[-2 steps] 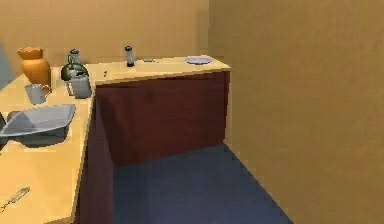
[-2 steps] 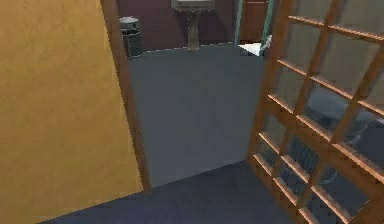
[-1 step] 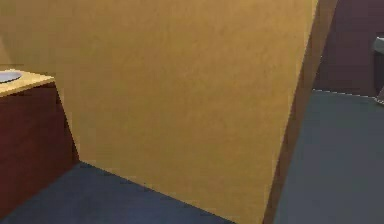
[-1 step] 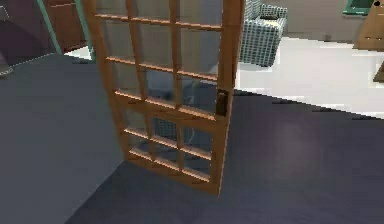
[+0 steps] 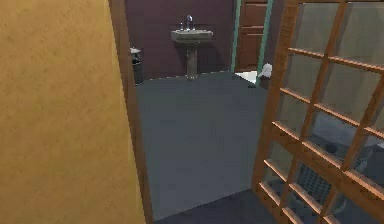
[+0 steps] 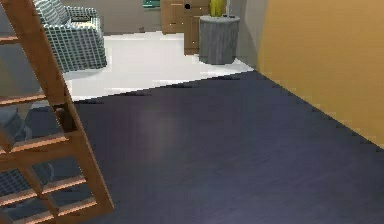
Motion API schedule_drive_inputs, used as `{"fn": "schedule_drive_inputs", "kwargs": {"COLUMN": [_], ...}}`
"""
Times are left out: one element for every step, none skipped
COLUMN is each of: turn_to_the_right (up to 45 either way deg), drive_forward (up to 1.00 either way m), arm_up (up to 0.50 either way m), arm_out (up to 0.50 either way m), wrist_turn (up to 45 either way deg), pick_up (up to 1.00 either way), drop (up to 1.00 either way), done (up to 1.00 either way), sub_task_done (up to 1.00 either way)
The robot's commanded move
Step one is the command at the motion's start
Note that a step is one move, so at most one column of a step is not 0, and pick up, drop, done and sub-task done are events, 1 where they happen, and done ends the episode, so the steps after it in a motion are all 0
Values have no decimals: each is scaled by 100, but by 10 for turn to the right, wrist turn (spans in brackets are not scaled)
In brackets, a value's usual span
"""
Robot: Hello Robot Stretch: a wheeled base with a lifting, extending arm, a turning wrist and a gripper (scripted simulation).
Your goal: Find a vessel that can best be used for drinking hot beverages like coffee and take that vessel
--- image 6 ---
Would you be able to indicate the brown wooden chair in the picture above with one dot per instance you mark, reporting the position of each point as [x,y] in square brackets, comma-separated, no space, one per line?
[85,156]

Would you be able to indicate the brown wooden cupboard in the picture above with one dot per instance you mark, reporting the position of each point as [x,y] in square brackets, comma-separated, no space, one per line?
[176,16]

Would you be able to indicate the yellow green vase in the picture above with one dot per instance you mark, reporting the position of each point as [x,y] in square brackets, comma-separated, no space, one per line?
[216,7]

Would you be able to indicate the green checked armchair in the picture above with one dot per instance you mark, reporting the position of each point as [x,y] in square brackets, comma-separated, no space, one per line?
[78,45]

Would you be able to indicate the small black round object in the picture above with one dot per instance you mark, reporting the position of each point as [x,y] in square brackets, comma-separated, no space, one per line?
[187,6]

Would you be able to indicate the green framed picture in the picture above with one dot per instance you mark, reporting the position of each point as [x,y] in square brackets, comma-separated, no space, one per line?
[151,3]

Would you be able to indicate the grey round side table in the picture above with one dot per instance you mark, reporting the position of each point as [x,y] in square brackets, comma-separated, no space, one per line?
[218,40]

